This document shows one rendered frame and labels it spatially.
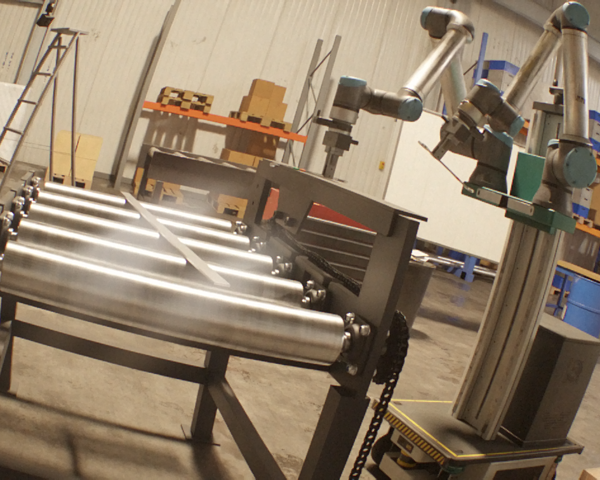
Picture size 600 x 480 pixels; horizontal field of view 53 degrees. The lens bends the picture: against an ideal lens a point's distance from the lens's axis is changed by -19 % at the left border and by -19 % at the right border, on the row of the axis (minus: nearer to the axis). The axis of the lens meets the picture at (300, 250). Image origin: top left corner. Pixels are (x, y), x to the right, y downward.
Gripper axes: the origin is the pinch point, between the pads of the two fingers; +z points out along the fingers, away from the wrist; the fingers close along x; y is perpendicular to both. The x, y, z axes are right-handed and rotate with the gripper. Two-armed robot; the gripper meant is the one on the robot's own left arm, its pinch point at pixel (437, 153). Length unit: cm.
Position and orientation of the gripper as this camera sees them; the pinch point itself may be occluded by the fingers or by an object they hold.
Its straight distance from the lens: 232.8
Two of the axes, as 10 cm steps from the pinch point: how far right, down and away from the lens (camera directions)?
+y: -7.5, -5.8, -3.3
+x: 1.8, 3.0, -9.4
